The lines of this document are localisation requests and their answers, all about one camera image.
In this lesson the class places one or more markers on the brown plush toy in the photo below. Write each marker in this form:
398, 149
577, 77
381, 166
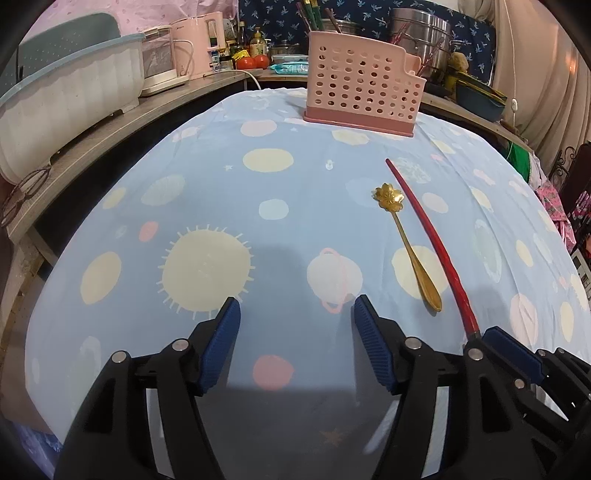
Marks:
458, 62

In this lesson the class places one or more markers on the white dish drainer teal lid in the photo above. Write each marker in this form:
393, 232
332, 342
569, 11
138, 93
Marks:
61, 82

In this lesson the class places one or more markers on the beige hanging curtain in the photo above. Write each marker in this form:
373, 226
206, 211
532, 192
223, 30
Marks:
539, 66

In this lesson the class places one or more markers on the dark red chopstick pair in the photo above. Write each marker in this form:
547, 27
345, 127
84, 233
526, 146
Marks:
426, 63

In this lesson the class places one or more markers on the blue yellow stacked bowls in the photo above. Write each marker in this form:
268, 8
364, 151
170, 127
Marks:
478, 98

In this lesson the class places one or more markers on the glass food container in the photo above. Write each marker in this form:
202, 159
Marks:
289, 58

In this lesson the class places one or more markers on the navy bird-pattern cloth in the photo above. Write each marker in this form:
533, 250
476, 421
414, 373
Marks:
279, 20

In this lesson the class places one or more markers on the red tomato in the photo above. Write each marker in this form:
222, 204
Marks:
262, 61
245, 63

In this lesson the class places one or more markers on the dark purple-red chopstick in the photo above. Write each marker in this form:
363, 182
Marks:
401, 33

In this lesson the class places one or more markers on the stainless steel rice cooker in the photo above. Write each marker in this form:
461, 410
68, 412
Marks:
345, 26

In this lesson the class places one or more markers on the green cloth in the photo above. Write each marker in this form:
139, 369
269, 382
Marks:
519, 158

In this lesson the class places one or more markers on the red tomato right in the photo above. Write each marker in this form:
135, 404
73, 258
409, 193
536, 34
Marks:
262, 61

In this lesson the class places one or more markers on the large stainless steamer pot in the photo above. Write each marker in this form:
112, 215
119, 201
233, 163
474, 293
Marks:
425, 29

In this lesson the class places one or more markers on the pink floral sheet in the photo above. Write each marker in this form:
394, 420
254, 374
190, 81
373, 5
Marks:
131, 15

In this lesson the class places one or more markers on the pink perforated utensil basket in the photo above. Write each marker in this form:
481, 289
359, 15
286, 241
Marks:
362, 83

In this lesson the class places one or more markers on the pink floral garment pile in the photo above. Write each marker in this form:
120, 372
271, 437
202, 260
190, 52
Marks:
573, 227

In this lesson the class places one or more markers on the white food steamer appliance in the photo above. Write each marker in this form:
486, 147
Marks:
159, 63

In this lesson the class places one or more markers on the pink electric kettle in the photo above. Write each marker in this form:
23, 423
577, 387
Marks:
197, 44

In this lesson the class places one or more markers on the blue planet-pattern tablecloth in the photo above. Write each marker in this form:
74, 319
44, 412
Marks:
247, 200

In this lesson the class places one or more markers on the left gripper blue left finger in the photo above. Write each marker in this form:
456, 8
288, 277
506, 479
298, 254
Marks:
215, 338

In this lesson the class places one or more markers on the bright red chopstick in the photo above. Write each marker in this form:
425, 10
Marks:
469, 320

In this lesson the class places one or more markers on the dark red chopstick gold band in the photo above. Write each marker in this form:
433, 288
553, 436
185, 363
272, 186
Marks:
304, 16

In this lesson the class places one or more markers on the condiment bottles group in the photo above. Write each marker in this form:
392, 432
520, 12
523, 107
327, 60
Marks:
237, 45

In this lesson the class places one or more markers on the eyeglasses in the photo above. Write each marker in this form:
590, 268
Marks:
23, 191

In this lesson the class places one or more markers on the red tomato left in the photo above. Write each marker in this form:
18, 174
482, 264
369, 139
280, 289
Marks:
245, 63

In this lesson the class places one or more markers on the green chopstick gold band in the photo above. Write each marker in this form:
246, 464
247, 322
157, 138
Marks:
316, 13

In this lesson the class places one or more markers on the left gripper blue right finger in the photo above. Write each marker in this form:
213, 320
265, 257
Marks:
367, 320

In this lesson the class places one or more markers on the teal wet wipes pack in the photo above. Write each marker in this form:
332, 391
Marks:
296, 68

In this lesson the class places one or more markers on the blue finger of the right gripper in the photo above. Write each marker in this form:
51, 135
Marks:
515, 354

